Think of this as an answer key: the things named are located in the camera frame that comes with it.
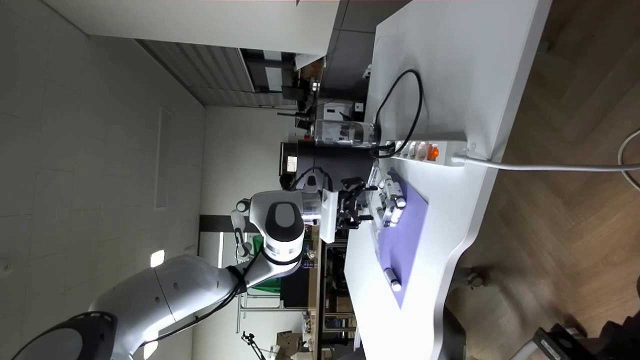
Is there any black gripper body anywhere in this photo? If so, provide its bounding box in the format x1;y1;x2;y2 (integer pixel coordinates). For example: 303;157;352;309
337;187;367;231

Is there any purple mat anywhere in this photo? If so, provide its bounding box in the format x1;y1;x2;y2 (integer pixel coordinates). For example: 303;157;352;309
375;169;431;307

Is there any white power strip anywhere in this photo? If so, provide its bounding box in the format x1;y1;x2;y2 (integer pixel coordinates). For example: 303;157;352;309
393;137;468;166

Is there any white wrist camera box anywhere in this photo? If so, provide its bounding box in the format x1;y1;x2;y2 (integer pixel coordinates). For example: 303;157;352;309
318;189;340;245

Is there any black cable with plug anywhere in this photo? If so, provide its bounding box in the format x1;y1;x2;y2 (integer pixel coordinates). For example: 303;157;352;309
369;67;426;157

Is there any white power cable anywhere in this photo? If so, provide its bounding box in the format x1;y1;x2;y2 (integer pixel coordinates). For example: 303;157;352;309
453;125;640;195

